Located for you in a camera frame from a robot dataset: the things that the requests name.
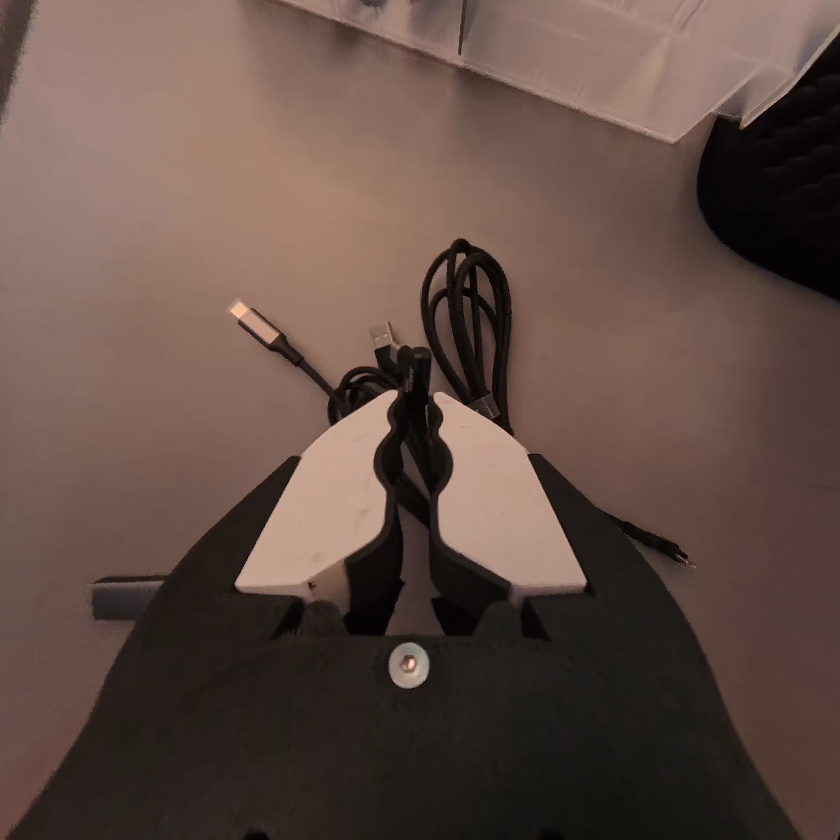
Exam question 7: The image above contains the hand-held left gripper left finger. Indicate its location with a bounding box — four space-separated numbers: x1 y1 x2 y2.
233 389 401 603

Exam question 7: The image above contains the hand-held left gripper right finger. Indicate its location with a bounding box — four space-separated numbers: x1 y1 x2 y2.
427 391 588 601

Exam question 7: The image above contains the clear plastic box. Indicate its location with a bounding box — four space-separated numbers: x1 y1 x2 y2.
272 0 840 144

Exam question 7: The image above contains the black office chair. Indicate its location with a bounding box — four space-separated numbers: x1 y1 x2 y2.
697 39 840 299

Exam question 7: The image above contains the thin black cable small plug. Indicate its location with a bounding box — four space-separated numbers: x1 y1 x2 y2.
607 515 698 569

